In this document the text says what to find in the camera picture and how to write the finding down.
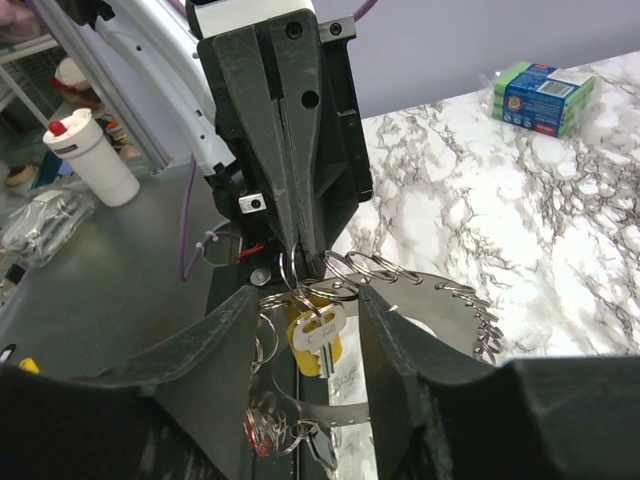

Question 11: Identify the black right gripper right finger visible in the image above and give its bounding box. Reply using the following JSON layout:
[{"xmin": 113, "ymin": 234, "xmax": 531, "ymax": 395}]
[{"xmin": 357, "ymin": 283, "xmax": 640, "ymax": 480}]

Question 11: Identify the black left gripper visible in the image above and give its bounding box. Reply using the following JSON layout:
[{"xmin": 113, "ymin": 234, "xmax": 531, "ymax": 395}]
[{"xmin": 197, "ymin": 10, "xmax": 372, "ymax": 270}]

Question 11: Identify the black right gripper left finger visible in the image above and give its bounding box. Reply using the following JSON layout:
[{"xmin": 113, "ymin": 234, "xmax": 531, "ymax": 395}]
[{"xmin": 1, "ymin": 286, "xmax": 258, "ymax": 479}]

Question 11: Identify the yellow key tag with key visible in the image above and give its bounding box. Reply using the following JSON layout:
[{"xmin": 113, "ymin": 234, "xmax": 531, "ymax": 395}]
[{"xmin": 286, "ymin": 297, "xmax": 347, "ymax": 379}]

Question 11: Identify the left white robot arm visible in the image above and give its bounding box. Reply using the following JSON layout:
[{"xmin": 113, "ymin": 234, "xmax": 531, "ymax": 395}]
[{"xmin": 35, "ymin": 1, "xmax": 372, "ymax": 276}]

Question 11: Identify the red key tag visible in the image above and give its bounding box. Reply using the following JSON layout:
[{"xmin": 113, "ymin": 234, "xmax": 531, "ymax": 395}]
[{"xmin": 244, "ymin": 417, "xmax": 268, "ymax": 456}]

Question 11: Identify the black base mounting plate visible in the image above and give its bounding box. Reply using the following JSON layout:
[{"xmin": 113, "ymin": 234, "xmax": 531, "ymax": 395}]
[{"xmin": 204, "ymin": 229, "xmax": 331, "ymax": 480}]

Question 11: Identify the white plastic bottle red cap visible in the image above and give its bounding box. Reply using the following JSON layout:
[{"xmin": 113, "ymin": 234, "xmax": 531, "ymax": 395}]
[{"xmin": 42, "ymin": 108, "xmax": 140, "ymax": 207}]

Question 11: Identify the clear plastic bag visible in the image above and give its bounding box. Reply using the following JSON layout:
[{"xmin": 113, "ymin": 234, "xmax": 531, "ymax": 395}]
[{"xmin": 1, "ymin": 188, "xmax": 95, "ymax": 268}]

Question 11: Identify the blue green small box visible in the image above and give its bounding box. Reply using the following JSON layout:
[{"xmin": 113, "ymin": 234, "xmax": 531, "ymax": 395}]
[{"xmin": 480, "ymin": 61, "xmax": 600, "ymax": 138}]

